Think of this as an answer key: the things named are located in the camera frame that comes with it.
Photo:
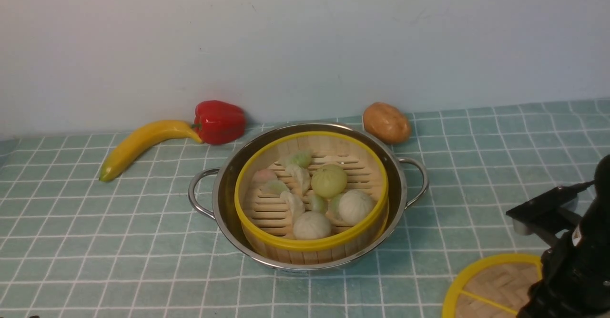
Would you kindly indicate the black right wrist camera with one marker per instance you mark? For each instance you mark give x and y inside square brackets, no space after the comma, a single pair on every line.
[549,213]

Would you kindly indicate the pale green dumpling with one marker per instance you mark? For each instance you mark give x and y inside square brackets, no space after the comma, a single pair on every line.
[274,187]

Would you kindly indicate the white dumpling in centre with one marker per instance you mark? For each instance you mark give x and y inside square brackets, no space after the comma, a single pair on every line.
[301,175]

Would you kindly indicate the red bell pepper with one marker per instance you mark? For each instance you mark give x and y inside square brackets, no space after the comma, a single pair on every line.
[217,122]

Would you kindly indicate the green round bun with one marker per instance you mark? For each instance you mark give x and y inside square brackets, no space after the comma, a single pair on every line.
[329,180]

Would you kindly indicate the pink dumpling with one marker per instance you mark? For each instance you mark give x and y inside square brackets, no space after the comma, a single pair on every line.
[263,176]

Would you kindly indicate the white dumpling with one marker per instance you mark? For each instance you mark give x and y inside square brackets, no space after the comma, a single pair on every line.
[294,203]
[301,175]

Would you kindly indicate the green dumpling at back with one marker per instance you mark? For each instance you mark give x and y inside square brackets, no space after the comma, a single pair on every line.
[301,158]

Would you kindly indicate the brown potato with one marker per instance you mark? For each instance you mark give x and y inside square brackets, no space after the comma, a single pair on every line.
[386,123]

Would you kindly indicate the green checkered tablecloth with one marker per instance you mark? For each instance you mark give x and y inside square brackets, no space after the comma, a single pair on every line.
[73,247]

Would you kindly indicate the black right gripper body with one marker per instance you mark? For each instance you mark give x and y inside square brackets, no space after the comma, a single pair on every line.
[575,272]

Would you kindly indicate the small green dumpling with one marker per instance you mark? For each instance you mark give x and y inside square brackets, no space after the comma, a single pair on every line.
[317,203]

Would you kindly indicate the white round bun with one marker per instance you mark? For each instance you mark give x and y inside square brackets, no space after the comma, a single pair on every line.
[312,225]
[354,206]

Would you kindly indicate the stainless steel pot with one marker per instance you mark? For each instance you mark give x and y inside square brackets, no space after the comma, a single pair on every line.
[211,193]

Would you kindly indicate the bamboo steamer basket yellow rim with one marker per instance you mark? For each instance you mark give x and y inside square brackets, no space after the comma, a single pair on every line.
[266,220]

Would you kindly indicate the yellow banana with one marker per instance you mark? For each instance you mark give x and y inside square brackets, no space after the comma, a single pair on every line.
[140,141]

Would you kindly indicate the woven bamboo steamer lid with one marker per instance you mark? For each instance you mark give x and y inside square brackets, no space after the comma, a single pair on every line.
[492,287]

